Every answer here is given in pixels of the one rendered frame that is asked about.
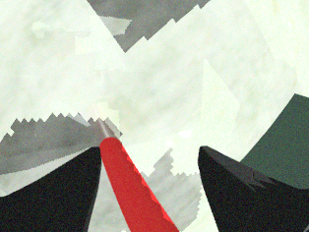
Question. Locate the red peg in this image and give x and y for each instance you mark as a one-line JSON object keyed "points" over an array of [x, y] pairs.
{"points": [[140, 209]]}

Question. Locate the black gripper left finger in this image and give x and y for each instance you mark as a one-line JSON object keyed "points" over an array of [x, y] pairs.
{"points": [[61, 201]]}

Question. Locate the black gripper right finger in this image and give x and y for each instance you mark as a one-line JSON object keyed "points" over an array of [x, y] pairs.
{"points": [[245, 200]]}

